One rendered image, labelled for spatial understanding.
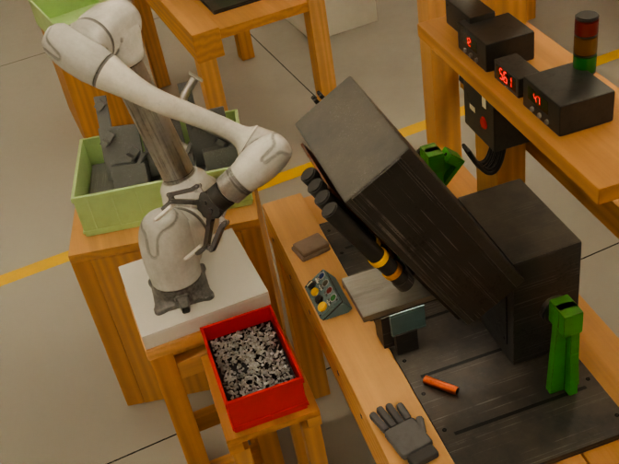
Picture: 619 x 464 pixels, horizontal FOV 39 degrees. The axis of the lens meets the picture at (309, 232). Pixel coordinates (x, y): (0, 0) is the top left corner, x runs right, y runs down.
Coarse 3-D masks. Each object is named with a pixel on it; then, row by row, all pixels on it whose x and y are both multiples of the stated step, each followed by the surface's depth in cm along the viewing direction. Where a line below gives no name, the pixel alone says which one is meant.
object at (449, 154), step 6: (444, 150) 261; (450, 150) 261; (444, 156) 260; (450, 156) 258; (456, 156) 259; (444, 162) 261; (450, 162) 259; (456, 162) 260; (462, 162) 260; (450, 168) 262; (456, 168) 261; (444, 174) 264; (450, 174) 261; (444, 180) 263
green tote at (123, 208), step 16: (80, 144) 333; (96, 144) 337; (80, 160) 326; (96, 160) 342; (80, 176) 321; (80, 192) 315; (96, 192) 304; (112, 192) 304; (128, 192) 305; (144, 192) 306; (80, 208) 306; (96, 208) 307; (112, 208) 308; (128, 208) 309; (144, 208) 310; (96, 224) 311; (112, 224) 312; (128, 224) 312
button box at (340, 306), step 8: (320, 272) 255; (320, 280) 253; (328, 280) 250; (336, 280) 256; (320, 288) 251; (336, 288) 250; (312, 296) 252; (328, 296) 247; (336, 296) 245; (344, 296) 249; (328, 304) 245; (336, 304) 244; (344, 304) 245; (320, 312) 246; (328, 312) 245; (336, 312) 246; (344, 312) 246
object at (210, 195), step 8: (216, 184) 233; (208, 192) 233; (216, 192) 232; (200, 200) 236; (208, 200) 235; (216, 200) 232; (224, 200) 232; (200, 208) 236; (208, 208) 236; (216, 208) 235; (224, 208) 234; (216, 216) 235
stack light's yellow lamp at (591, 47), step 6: (576, 42) 190; (582, 42) 189; (588, 42) 188; (594, 42) 189; (576, 48) 191; (582, 48) 189; (588, 48) 189; (594, 48) 190; (576, 54) 192; (582, 54) 190; (588, 54) 190; (594, 54) 191
